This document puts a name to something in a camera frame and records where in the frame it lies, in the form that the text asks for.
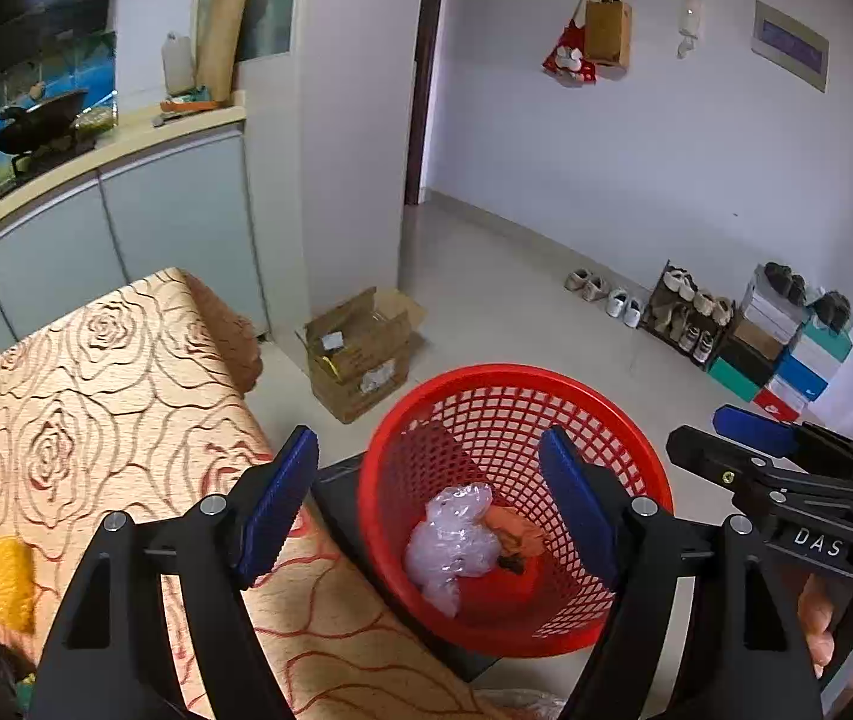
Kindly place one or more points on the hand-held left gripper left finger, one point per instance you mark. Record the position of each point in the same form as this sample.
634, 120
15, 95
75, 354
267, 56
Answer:
280, 502

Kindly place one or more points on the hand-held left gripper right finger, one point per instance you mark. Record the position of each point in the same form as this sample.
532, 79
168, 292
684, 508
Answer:
576, 502

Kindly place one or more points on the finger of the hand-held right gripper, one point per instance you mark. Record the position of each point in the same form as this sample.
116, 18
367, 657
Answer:
752, 427
719, 461

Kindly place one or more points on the red plastic mesh basket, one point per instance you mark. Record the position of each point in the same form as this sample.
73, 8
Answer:
411, 427

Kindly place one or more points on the person's right hand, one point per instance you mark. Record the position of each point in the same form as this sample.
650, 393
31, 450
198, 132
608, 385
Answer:
816, 622

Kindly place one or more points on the black stool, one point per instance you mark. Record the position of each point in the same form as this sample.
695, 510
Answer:
344, 499

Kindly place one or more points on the orange crumpled wrapper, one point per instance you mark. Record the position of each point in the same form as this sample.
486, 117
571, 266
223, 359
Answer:
516, 529

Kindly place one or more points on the stack of shoe boxes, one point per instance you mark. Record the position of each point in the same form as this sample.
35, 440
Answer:
779, 360

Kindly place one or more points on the open cardboard box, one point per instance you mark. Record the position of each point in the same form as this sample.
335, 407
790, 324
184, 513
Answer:
351, 390

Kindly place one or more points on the clear crumpled plastic bag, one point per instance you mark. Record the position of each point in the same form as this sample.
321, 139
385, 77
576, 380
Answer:
449, 547

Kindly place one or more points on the dark slippers pair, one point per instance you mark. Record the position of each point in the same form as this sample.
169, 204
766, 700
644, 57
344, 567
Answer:
833, 310

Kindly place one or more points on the dark shoe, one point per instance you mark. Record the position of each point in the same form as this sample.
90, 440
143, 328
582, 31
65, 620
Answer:
797, 289
777, 276

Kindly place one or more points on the dark shoe rack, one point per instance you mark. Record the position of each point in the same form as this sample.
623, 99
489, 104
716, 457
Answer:
655, 319

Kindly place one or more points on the white shoe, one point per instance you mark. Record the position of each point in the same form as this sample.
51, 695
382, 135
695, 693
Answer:
634, 313
617, 302

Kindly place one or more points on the rose-patterned orange tablecloth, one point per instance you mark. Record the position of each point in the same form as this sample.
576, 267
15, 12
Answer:
96, 405

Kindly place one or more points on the beige shoe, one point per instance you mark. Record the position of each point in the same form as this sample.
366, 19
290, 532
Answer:
578, 279
596, 289

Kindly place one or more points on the grey cabinet with beige counter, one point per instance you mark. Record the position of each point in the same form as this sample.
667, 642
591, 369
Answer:
171, 202

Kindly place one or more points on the orange and teal clutter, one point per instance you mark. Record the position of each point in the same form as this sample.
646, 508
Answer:
186, 103

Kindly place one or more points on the red hanging bag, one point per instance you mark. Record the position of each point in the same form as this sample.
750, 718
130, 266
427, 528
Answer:
569, 52

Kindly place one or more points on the brown paper hanging bag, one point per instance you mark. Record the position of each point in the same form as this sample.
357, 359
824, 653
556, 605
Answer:
608, 34

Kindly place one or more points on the translucent plastic jug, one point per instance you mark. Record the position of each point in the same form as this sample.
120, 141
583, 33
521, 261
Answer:
177, 64

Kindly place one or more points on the black wok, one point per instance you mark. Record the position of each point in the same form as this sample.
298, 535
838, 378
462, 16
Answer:
40, 116

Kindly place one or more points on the blue printed backdrop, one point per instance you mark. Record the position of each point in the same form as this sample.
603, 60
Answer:
73, 71

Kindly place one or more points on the grey wall panel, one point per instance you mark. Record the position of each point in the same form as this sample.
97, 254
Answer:
790, 41

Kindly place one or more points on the white wall intercom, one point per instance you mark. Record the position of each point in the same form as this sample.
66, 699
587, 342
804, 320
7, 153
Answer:
690, 19

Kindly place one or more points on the dark door frame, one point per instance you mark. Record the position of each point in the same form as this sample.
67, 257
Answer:
426, 90

